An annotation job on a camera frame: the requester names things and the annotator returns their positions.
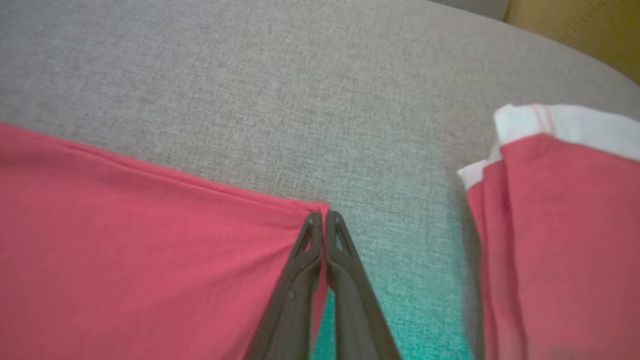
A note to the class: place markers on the grey fabric sofa seat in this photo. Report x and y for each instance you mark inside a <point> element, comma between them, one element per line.
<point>250,75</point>

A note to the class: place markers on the red garment white band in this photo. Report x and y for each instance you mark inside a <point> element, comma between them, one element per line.
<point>575,240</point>

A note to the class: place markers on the red white sports garment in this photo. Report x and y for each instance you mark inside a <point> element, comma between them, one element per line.
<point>125,250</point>

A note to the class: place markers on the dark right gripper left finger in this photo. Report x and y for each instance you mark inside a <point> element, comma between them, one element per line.
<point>290,310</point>

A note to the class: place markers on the grey sofa back cushion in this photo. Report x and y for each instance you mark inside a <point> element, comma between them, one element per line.
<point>480,6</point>

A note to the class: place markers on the yellow cushion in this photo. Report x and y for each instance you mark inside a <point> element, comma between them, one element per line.
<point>590,30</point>

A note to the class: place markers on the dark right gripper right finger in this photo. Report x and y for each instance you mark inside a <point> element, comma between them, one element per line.
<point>357,310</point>

